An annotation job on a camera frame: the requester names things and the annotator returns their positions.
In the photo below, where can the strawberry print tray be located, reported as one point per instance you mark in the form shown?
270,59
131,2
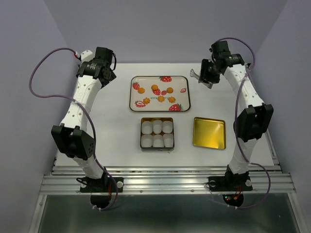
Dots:
180,92

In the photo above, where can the round cookie left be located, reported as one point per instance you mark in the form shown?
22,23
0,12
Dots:
141,90

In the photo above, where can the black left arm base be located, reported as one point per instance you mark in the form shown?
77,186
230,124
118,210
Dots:
104,185

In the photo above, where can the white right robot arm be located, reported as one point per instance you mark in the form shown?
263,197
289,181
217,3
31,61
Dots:
252,115

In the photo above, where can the square cookie tin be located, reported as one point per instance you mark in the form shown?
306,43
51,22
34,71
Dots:
152,149

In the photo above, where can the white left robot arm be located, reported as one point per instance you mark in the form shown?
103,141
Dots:
70,136

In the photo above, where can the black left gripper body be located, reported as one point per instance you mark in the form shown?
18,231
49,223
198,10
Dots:
112,76

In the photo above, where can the swirl cookie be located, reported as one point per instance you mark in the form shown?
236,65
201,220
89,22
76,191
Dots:
170,90

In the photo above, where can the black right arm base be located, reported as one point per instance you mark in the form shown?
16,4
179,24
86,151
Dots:
226,185

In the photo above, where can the aluminium rail frame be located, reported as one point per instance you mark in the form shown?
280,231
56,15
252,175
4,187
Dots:
165,192

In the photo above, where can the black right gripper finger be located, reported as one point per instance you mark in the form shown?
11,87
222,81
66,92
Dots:
204,72
215,80

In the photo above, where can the metal tongs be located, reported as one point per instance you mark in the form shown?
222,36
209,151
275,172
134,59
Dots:
193,74

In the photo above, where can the white paper cup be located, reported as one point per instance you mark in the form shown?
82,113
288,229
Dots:
147,127
147,141
157,126
158,141
168,140
167,126

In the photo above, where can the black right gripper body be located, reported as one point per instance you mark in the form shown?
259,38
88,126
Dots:
212,71

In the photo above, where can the gold tin lid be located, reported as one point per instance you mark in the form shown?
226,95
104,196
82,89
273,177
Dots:
209,133

